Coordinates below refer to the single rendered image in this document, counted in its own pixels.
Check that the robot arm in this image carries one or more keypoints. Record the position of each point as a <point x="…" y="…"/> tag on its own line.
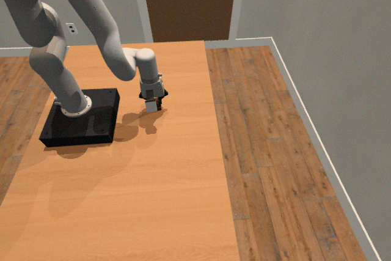
<point x="37" y="26"/>

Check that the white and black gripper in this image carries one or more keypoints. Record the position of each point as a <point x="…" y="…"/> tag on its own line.
<point x="158" y="90"/>

